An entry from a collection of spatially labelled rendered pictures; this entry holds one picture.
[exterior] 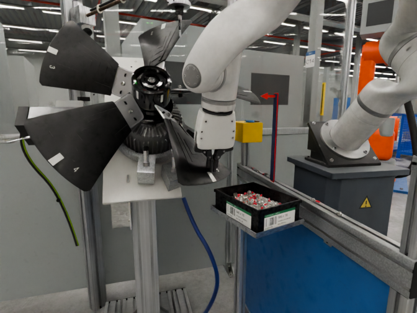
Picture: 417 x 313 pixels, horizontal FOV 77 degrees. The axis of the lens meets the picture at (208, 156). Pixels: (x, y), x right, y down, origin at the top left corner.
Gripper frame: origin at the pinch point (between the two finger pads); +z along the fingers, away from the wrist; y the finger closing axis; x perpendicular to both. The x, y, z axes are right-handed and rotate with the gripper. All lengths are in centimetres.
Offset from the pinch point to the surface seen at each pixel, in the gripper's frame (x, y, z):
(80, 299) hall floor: -55, 56, 121
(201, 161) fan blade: -2.4, 2.3, 0.6
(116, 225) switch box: -34, 30, 48
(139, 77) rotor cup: -22.6, 18.0, -17.7
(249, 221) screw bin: 10.2, -9.0, 12.8
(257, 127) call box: -42, -34, 6
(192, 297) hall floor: -39, -9, 116
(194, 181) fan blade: 5.6, 6.0, 1.7
